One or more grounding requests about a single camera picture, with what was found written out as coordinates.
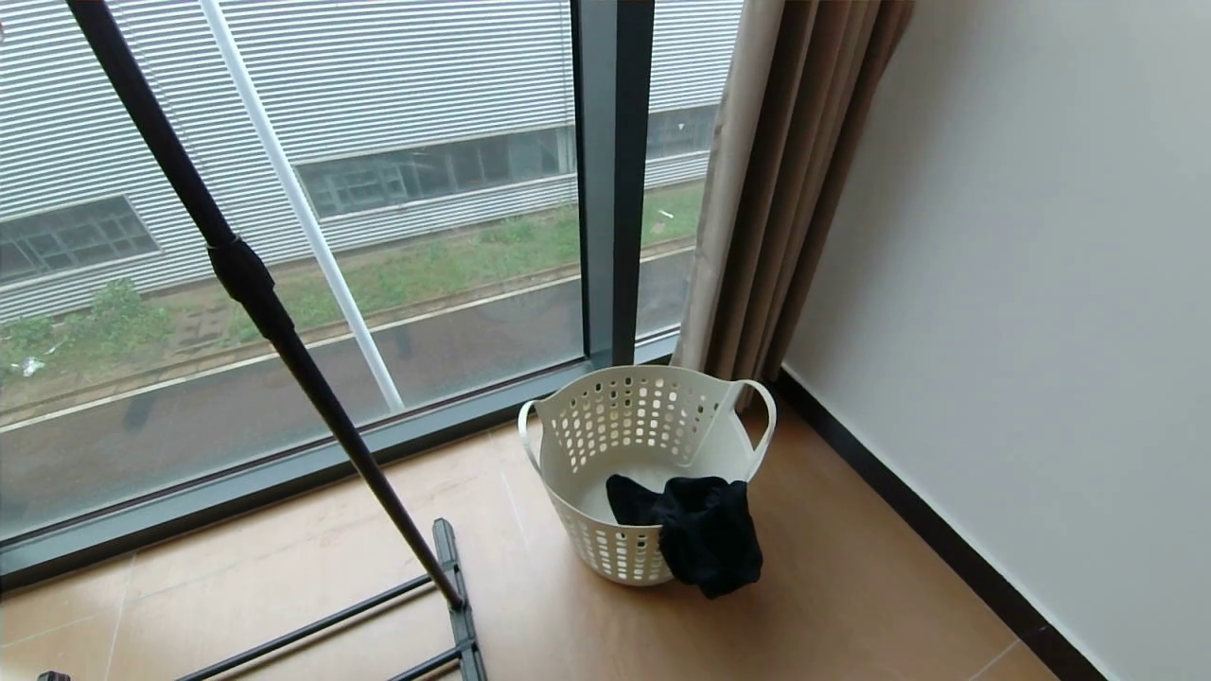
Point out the white laundry basket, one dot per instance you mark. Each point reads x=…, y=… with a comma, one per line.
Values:
x=624, y=426

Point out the heap of black clothes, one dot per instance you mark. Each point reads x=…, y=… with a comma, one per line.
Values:
x=710, y=539

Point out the black clothes rack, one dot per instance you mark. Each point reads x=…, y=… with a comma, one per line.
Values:
x=246, y=274

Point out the beige curtain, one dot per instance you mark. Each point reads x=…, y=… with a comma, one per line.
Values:
x=785, y=189

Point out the window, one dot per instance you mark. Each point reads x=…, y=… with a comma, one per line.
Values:
x=426, y=95

